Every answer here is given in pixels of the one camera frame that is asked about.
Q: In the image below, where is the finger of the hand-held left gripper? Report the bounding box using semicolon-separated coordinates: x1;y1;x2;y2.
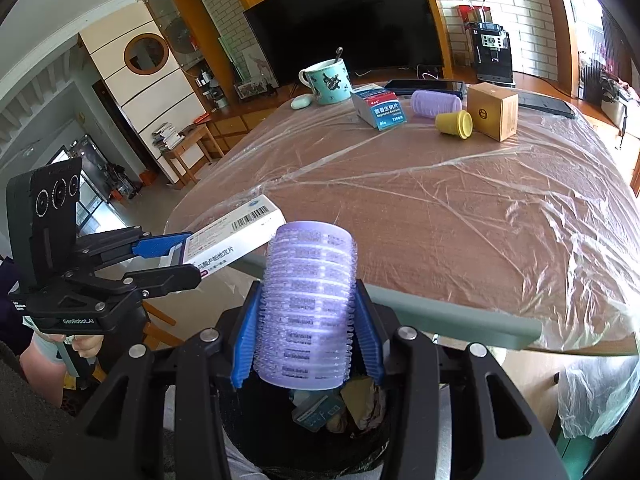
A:
75;226;195;273
50;262;202;312

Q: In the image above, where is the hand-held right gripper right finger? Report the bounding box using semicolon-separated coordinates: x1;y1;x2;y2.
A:
352;280;571;480

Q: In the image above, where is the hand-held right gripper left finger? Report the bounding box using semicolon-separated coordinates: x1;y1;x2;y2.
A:
47;282;266;480

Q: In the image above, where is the purple hair roller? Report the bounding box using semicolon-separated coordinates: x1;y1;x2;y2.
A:
252;220;358;391
411;89;463;120

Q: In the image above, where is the white barcode medicine box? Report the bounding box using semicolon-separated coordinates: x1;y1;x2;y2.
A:
160;194;288;281

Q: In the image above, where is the black trash bin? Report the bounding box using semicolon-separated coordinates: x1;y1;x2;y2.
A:
215;305;446;480

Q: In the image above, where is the person's left forearm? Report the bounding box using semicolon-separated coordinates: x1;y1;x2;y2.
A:
0;340;101;480

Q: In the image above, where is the person's left hand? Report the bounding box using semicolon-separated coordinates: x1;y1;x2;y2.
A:
20;332;104;408

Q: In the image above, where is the light wooden stool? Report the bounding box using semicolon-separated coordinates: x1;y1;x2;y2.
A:
142;300;186;353

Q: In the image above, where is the crumpled brown paper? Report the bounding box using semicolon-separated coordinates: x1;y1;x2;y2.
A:
327;377;388;433

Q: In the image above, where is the teal small carton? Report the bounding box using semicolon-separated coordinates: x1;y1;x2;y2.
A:
291;392;346;433

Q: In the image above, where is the stack of books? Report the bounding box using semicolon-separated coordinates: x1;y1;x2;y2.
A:
151;122;183;153

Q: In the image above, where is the wooden side table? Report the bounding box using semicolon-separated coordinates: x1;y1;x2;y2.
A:
162;122;226;186

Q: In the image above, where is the wooden tv cabinet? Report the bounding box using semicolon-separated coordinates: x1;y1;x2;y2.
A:
200;67;640;158

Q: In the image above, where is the round wooden framed mirror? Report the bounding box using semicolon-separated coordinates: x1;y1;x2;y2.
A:
124;33;170;73

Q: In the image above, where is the framed painting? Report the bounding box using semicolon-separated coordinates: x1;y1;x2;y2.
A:
244;42;281;93

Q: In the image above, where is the blue and white medicine box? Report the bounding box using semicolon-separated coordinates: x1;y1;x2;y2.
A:
350;84;408;132

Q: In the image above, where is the yellow plastic cup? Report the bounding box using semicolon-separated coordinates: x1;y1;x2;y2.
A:
435;109;473;141

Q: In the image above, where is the clear plastic bag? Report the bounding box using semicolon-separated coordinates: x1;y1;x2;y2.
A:
557;355;636;441

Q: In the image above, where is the teal cartoon print mug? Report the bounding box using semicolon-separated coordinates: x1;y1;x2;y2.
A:
298;57;351;106

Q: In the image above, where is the gold cardboard box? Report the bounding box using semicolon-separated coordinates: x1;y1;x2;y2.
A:
466;82;520;142

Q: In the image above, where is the device in blue folio case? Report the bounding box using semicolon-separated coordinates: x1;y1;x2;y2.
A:
383;79;466;98

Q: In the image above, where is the black flat television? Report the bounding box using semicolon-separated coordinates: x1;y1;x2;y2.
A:
243;0;446;92

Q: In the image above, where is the black smartphone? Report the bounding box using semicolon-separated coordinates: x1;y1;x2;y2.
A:
517;92;577;120

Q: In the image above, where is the black coffee machine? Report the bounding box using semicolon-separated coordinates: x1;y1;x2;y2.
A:
470;22;516;83

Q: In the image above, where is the black heater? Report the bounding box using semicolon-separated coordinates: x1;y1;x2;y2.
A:
580;52;608;101

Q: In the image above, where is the pile of clothes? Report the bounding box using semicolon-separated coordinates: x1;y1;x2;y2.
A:
600;72;640;100

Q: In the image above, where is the white bag with black strap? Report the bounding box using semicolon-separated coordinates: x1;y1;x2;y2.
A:
602;95;640;133

